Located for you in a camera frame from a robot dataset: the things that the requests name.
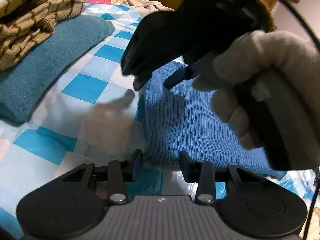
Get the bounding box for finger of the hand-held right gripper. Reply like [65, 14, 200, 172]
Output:
[165, 64, 195, 89]
[133, 74, 152, 92]

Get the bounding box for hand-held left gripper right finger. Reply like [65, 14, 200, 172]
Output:
[179, 150, 263, 204]

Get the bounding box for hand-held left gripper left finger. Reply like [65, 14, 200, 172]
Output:
[61, 149, 144, 204]

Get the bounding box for blue knitted sweater yellow stripes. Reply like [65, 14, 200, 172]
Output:
[142, 61, 288, 179]

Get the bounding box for person's right hand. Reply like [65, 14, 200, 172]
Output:
[192, 30, 320, 151]

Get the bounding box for beige crumpled cloth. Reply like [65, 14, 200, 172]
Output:
[117, 0, 175, 22]

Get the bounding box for blue white checkered plastic sheet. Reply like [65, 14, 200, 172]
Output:
[0, 5, 320, 240]

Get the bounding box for teal folded sweater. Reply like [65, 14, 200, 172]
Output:
[0, 16, 116, 125]

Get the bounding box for beige brown striped sweater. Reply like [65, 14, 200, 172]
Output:
[0, 0, 87, 72]

